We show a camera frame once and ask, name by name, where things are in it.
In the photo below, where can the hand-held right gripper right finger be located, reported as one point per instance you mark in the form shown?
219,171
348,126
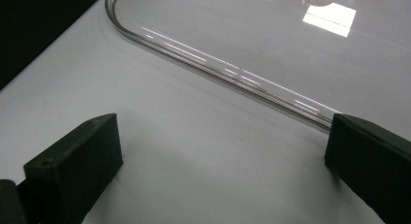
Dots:
374,159

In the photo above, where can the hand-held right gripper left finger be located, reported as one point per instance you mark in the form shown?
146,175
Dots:
74,162

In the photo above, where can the clear plastic tray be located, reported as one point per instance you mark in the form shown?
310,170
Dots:
258,39

